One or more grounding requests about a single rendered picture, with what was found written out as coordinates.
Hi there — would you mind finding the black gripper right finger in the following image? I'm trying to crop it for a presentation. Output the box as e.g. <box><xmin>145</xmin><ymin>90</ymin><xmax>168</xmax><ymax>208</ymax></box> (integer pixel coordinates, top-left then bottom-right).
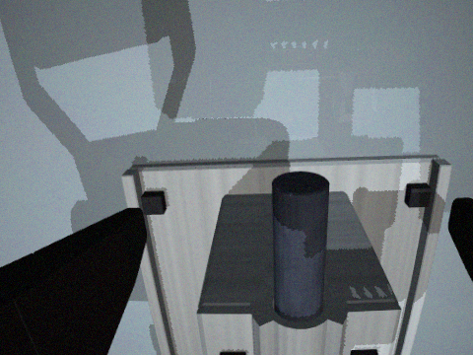
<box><xmin>448</xmin><ymin>197</ymin><xmax>473</xmax><ymax>281</ymax></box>

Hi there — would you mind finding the dark grey cylinder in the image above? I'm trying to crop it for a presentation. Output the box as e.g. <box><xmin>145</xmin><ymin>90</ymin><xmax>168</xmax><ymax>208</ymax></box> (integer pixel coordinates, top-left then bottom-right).
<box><xmin>272</xmin><ymin>171</ymin><xmax>328</xmax><ymax>323</ymax></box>

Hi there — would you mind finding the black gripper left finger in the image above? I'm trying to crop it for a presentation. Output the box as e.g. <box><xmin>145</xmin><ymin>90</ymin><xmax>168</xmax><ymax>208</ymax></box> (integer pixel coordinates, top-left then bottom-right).
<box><xmin>0</xmin><ymin>208</ymin><xmax>147</xmax><ymax>355</ymax></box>

